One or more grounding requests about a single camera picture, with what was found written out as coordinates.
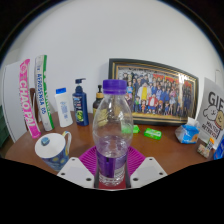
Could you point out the small green pack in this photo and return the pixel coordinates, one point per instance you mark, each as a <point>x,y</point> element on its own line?
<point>136,129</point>
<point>153,133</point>

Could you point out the framed group photo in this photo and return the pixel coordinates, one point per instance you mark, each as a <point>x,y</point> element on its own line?
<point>160,93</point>

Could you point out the white blue-capped lotion bottle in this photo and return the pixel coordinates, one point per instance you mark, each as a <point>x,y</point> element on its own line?
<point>64,110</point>

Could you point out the brown yellow-labelled pump bottle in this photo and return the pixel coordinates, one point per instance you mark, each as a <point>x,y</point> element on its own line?
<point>97,100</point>

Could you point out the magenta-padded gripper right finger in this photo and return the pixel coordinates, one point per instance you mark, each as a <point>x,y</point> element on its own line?
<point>149,170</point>

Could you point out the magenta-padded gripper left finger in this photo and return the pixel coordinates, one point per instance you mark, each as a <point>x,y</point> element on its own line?
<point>75,171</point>

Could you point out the dark blue pump bottle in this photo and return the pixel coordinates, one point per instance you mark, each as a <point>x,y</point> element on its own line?
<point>80,106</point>

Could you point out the white paper gift bag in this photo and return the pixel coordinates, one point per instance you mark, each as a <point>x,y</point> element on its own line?
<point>213,113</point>

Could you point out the pink shuttlecock tube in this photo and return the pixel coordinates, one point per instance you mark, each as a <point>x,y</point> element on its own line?
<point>28,103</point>

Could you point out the green crate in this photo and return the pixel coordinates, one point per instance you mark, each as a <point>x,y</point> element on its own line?
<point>3,130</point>

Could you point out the blue patterned cup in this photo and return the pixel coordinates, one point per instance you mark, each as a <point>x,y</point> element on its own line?
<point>51,148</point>

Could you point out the clear purple-capped water bottle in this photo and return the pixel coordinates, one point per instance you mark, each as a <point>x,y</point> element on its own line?
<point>112,133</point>

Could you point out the white shuttlecock tube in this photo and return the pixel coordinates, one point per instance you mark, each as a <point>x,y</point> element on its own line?
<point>42,96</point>

